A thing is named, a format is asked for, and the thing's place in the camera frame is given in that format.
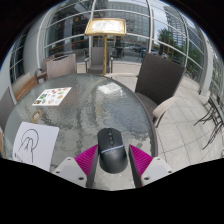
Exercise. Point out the group of metal patio furniture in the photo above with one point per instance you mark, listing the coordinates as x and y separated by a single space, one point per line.
213 116

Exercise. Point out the beige wicker chair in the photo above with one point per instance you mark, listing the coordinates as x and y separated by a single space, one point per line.
61 67

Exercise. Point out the grey wicker chair back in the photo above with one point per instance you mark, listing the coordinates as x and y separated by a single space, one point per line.
6 108

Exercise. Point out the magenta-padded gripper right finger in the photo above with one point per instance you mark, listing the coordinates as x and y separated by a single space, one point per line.
140 161

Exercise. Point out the grey wicker armchair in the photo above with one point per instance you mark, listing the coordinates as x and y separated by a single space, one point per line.
98 56

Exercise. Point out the golden menu display stand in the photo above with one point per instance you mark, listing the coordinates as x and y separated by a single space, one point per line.
105 27

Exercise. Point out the brown wicker armchair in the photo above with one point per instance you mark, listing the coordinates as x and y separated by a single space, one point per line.
43 68

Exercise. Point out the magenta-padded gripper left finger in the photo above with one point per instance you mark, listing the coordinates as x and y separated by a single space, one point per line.
86 161

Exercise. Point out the colourful picture menu card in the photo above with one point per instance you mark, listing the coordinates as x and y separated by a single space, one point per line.
52 96

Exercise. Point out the black computer mouse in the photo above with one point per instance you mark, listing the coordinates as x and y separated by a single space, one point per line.
112 150

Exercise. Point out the dark brown wicker chair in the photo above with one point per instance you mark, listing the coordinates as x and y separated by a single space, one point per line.
160 78

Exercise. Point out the white mouse pad with drawing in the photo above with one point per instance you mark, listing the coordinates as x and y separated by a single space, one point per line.
40 143

